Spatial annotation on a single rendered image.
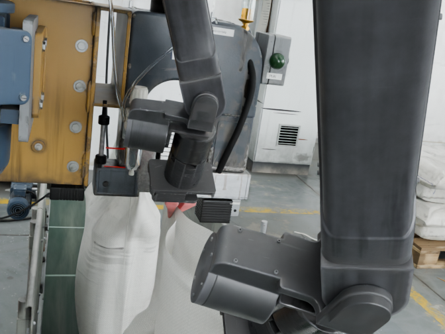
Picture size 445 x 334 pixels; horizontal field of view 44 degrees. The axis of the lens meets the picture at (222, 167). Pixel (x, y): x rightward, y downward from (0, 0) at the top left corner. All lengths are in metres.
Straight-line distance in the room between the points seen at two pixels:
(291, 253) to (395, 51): 0.21
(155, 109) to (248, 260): 0.41
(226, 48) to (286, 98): 3.82
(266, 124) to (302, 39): 0.78
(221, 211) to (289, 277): 0.68
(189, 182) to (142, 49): 0.26
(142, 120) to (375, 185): 0.51
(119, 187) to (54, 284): 1.04
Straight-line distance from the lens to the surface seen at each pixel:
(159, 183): 0.85
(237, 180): 1.06
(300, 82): 4.84
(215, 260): 0.40
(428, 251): 3.64
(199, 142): 0.78
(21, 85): 0.74
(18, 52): 0.73
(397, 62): 0.27
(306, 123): 4.94
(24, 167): 1.02
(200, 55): 0.73
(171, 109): 0.78
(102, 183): 1.02
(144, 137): 0.78
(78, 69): 0.97
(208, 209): 1.08
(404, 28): 0.26
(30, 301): 1.23
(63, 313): 1.86
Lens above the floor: 1.37
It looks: 16 degrees down
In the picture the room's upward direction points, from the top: 8 degrees clockwise
